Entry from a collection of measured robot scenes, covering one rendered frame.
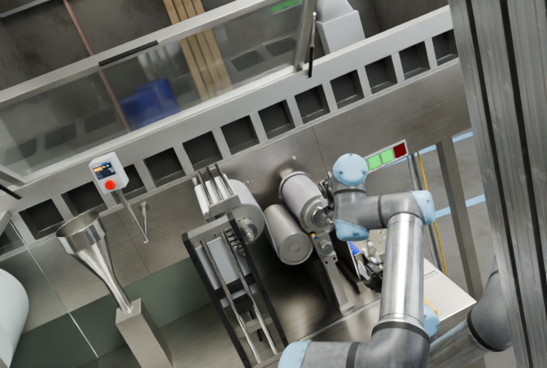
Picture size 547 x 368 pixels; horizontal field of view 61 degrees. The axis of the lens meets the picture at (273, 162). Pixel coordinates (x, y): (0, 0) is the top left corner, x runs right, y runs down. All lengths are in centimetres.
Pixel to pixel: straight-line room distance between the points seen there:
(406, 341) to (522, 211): 44
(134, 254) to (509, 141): 163
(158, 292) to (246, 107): 81
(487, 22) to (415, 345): 57
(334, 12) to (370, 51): 624
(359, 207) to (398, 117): 98
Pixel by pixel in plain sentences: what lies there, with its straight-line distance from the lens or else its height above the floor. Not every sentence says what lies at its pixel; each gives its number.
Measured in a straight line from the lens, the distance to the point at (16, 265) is 177.
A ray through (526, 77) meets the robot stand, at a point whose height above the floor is 192.
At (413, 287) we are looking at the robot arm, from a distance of 89.
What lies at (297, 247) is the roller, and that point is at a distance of 161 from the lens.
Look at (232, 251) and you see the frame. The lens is 141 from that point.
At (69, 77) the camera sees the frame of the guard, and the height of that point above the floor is 196.
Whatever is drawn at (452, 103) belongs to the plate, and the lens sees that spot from 212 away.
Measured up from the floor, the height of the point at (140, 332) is 110.
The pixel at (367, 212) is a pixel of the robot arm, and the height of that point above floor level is 150.
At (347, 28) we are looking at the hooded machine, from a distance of 816.
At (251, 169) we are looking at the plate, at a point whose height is 137.
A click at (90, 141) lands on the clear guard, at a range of 169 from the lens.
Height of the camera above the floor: 204
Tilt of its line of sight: 22 degrees down
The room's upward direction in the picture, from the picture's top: 21 degrees counter-clockwise
